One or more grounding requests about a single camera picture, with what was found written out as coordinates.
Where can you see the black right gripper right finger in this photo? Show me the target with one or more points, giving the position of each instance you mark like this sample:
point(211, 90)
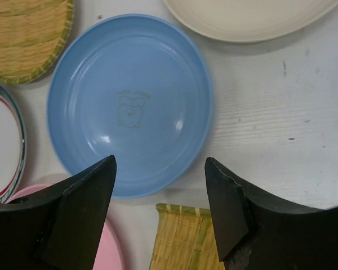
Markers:
point(255, 229)

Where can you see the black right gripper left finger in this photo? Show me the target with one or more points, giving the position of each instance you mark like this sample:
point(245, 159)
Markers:
point(58, 227)

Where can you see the white plate red green rim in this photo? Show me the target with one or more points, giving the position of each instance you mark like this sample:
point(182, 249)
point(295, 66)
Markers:
point(13, 146)

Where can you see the cream plate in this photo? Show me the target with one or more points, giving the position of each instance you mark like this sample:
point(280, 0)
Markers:
point(248, 21)

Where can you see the pink plastic plate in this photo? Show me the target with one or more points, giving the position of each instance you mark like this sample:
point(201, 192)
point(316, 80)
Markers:
point(108, 255)

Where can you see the fan-shaped woven bamboo tray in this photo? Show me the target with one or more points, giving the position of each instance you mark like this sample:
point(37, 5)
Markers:
point(185, 239)

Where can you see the blue plastic plate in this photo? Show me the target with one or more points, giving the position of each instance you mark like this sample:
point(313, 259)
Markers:
point(136, 87)

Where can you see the round woven bamboo tray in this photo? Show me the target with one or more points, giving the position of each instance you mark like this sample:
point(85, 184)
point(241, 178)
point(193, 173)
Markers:
point(32, 37)

